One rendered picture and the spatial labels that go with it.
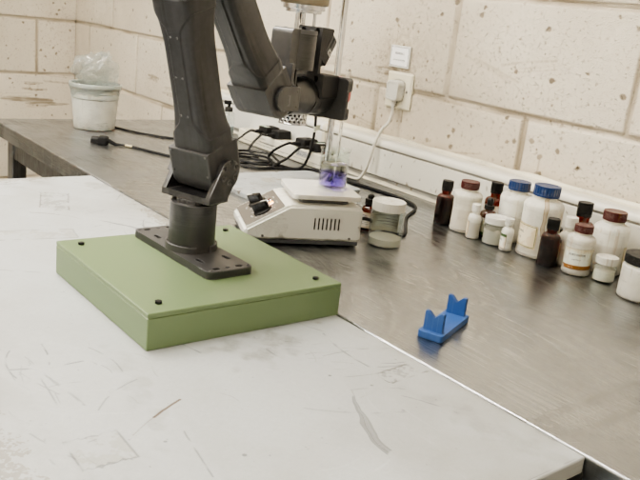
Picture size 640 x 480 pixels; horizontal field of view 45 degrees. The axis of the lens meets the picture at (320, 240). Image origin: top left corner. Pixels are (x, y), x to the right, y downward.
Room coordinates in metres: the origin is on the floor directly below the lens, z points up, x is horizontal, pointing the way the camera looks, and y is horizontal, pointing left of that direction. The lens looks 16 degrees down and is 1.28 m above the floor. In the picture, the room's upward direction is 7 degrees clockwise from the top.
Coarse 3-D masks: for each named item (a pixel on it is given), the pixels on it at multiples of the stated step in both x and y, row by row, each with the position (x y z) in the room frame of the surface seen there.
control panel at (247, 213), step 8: (272, 192) 1.34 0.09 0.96; (272, 200) 1.30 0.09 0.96; (280, 200) 1.29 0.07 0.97; (240, 208) 1.33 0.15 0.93; (248, 208) 1.32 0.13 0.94; (272, 208) 1.27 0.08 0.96; (280, 208) 1.25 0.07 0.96; (248, 216) 1.27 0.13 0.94; (256, 216) 1.26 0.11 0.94; (264, 216) 1.24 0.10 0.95; (248, 224) 1.24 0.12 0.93
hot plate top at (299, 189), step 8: (288, 184) 1.32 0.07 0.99; (296, 184) 1.33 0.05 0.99; (304, 184) 1.34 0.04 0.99; (312, 184) 1.34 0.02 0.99; (296, 192) 1.26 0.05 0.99; (304, 192) 1.27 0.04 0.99; (312, 192) 1.28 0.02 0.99; (320, 192) 1.28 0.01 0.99; (328, 192) 1.29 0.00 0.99; (336, 192) 1.30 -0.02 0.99; (344, 192) 1.31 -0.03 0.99; (352, 192) 1.31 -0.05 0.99; (328, 200) 1.27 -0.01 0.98; (336, 200) 1.27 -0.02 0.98; (344, 200) 1.28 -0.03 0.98; (352, 200) 1.28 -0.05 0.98; (360, 200) 1.29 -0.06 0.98
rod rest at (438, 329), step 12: (456, 300) 0.99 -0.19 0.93; (432, 312) 0.92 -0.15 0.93; (444, 312) 0.99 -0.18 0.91; (456, 312) 0.98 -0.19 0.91; (432, 324) 0.92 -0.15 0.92; (444, 324) 0.91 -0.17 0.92; (456, 324) 0.95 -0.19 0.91; (420, 336) 0.92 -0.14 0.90; (432, 336) 0.91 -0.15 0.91; (444, 336) 0.91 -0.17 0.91
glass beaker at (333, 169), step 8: (336, 144) 1.36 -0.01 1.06; (344, 144) 1.35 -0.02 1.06; (328, 152) 1.31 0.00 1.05; (336, 152) 1.31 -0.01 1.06; (344, 152) 1.30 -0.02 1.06; (320, 160) 1.33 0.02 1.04; (328, 160) 1.31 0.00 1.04; (336, 160) 1.31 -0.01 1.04; (344, 160) 1.31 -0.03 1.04; (320, 168) 1.32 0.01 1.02; (328, 168) 1.31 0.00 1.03; (336, 168) 1.31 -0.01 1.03; (344, 168) 1.31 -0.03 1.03; (320, 176) 1.32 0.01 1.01; (328, 176) 1.31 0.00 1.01; (336, 176) 1.31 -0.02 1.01; (344, 176) 1.31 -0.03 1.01; (320, 184) 1.32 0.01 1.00; (328, 184) 1.31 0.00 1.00; (336, 184) 1.31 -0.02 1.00; (344, 184) 1.32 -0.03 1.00
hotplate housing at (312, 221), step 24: (288, 192) 1.33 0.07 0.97; (240, 216) 1.30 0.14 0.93; (288, 216) 1.24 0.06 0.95; (312, 216) 1.26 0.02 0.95; (336, 216) 1.27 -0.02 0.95; (360, 216) 1.28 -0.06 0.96; (264, 240) 1.24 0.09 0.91; (288, 240) 1.25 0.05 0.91; (312, 240) 1.26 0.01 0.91; (336, 240) 1.27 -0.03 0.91
